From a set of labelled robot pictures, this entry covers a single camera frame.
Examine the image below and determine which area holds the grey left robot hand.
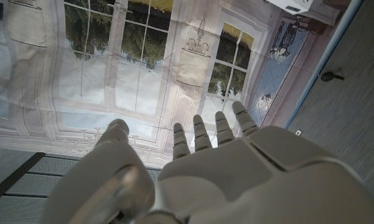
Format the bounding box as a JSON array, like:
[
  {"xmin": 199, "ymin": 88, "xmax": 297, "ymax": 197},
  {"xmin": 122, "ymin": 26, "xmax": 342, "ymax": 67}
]
[{"xmin": 39, "ymin": 101, "xmax": 374, "ymax": 224}]

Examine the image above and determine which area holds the printed window backdrop cloth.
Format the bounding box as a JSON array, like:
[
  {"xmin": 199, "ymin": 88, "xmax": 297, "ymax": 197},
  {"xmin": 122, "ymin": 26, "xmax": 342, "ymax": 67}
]
[{"xmin": 0, "ymin": 0, "xmax": 327, "ymax": 169}]

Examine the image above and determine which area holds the white electronics box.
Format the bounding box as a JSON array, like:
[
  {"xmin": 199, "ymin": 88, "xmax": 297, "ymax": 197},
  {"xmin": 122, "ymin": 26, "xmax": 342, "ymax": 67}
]
[{"xmin": 266, "ymin": 0, "xmax": 315, "ymax": 16}]

